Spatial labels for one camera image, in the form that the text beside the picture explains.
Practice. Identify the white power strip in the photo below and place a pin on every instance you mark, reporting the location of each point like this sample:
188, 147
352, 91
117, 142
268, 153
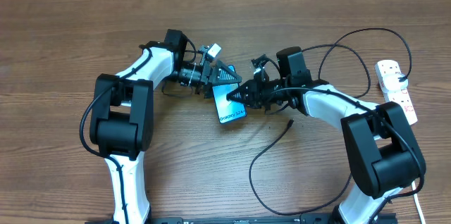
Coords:
401, 97

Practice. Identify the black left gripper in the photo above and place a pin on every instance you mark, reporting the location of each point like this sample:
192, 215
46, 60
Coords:
215, 77

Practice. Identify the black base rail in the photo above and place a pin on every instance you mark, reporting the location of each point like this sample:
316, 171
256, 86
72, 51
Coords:
229, 220

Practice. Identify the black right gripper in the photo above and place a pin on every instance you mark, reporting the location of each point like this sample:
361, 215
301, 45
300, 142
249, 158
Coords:
254, 96

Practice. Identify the white charger plug adapter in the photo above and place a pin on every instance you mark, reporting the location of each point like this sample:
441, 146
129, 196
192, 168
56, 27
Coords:
393, 82

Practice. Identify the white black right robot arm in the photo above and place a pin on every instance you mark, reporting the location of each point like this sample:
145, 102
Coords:
383, 153

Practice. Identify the blue Samsung Galaxy smartphone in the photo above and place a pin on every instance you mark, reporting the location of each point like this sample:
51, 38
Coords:
227, 111

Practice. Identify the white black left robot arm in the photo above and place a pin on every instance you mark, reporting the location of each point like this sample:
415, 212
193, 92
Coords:
121, 114

